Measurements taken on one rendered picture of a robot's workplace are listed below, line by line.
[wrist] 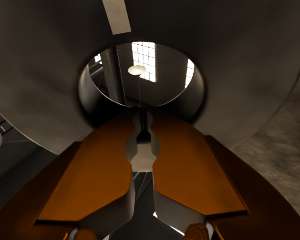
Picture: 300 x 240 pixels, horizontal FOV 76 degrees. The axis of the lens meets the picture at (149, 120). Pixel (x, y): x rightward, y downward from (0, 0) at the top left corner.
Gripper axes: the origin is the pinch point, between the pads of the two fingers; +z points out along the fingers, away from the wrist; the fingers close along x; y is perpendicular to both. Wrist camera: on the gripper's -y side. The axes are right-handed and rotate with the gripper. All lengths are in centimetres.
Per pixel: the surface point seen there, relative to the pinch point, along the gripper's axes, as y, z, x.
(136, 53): 175, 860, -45
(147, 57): 189, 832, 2
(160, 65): 222, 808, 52
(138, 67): 181, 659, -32
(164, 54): 170, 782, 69
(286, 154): 24.0, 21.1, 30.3
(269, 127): 17.7, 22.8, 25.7
